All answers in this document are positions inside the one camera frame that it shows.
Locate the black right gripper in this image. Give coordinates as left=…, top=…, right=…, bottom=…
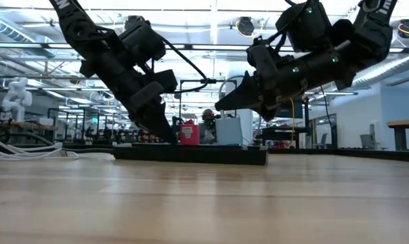
left=214, top=62, right=309, bottom=122

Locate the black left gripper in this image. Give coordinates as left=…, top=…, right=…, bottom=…
left=79, top=50, right=178, bottom=144

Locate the light blue USB charger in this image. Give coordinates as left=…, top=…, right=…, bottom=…
left=215, top=117, right=244, bottom=146

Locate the pink USB charger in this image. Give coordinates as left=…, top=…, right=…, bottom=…
left=179, top=119, right=201, bottom=146

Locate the black wide power strip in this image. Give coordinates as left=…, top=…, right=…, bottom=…
left=112, top=142, right=269, bottom=167

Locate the person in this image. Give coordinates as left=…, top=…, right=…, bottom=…
left=200, top=108, right=217, bottom=144

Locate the long fluorescent light strip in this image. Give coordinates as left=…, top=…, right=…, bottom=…
left=0, top=42, right=409, bottom=54

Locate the black monitor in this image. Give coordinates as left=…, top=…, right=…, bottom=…
left=275, top=101, right=304, bottom=119

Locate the wooden workbench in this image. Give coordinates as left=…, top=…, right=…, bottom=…
left=0, top=121, right=59, bottom=143

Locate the gray office chair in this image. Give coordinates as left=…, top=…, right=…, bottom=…
left=360, top=134, right=378, bottom=150

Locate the wooden table thick top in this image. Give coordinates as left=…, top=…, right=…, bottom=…
left=387, top=118, right=409, bottom=152

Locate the black gantry frame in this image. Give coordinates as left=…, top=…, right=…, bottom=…
left=179, top=78, right=225, bottom=128

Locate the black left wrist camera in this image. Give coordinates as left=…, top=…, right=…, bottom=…
left=152, top=69, right=179, bottom=93

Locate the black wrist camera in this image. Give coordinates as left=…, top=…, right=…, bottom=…
left=246, top=43, right=272, bottom=82
left=152, top=69, right=179, bottom=93

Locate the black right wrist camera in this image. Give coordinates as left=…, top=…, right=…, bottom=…
left=246, top=43, right=272, bottom=82

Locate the black left camera cable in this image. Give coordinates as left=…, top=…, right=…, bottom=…
left=156, top=33, right=211, bottom=94

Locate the black round cable reel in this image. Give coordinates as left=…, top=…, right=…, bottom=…
left=397, top=19, right=409, bottom=38
left=236, top=16, right=256, bottom=37
left=124, top=14, right=150, bottom=24

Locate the thin black cable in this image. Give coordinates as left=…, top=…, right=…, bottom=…
left=319, top=86, right=333, bottom=136

